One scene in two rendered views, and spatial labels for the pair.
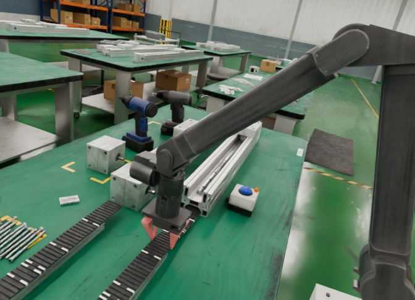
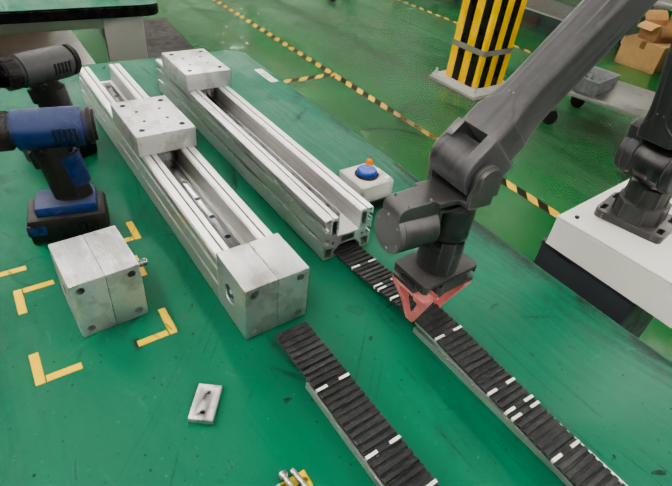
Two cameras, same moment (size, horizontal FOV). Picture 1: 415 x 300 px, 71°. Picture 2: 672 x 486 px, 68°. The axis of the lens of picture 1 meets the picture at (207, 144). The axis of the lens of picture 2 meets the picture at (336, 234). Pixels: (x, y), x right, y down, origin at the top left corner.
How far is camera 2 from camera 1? 0.70 m
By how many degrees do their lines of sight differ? 50
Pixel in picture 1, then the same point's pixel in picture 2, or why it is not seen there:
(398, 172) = not seen: outside the picture
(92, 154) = (95, 299)
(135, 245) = (391, 348)
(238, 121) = (589, 64)
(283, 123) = (121, 33)
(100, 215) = (317, 362)
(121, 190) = (272, 303)
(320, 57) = not seen: outside the picture
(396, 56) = not seen: outside the picture
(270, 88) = not seen: outside the picture
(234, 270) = (481, 270)
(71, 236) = (363, 421)
